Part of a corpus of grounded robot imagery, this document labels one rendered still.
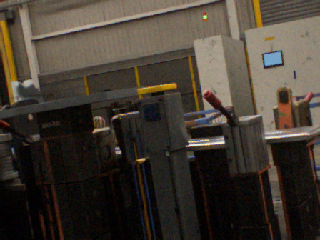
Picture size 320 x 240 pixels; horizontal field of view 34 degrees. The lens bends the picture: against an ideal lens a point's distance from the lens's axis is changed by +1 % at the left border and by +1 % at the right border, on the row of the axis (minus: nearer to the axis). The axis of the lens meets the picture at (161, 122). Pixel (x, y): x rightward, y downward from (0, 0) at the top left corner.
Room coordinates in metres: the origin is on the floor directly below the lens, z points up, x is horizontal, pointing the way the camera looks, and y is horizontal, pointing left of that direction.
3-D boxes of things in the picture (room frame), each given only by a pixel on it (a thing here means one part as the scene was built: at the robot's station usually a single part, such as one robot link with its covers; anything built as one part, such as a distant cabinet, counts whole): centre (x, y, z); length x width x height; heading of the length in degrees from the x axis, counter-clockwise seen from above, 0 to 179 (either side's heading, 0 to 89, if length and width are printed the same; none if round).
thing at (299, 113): (1.46, -0.36, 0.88); 0.15 x 0.11 x 0.36; 148
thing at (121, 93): (1.21, 0.22, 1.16); 0.37 x 0.14 x 0.02; 58
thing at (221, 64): (10.49, -1.42, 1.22); 2.40 x 0.54 x 2.45; 161
